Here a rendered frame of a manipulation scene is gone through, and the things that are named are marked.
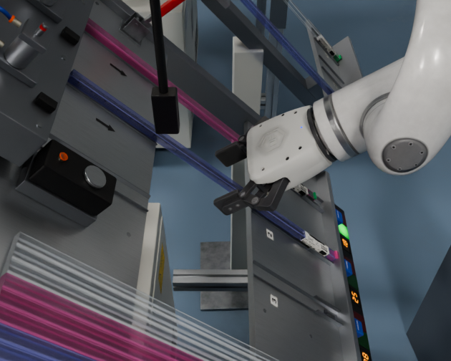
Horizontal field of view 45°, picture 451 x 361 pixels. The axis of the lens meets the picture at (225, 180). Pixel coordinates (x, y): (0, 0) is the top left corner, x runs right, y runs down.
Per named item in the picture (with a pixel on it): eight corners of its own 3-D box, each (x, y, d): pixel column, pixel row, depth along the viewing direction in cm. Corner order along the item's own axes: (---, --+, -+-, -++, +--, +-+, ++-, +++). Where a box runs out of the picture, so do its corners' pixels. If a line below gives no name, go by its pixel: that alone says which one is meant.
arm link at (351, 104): (364, 170, 67) (359, 130, 74) (474, 124, 61) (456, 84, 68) (332, 119, 63) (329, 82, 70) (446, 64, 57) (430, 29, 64)
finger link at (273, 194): (288, 152, 71) (253, 167, 74) (290, 198, 66) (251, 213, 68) (293, 157, 72) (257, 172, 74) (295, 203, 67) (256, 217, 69)
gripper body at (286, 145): (312, 86, 71) (240, 123, 75) (321, 140, 64) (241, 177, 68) (338, 122, 75) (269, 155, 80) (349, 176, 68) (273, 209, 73)
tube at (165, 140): (330, 254, 90) (335, 251, 90) (331, 261, 89) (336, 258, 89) (69, 74, 64) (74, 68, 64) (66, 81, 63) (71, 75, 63)
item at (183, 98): (309, 196, 96) (316, 193, 96) (310, 203, 95) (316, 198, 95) (64, 8, 70) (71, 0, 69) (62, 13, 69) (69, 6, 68)
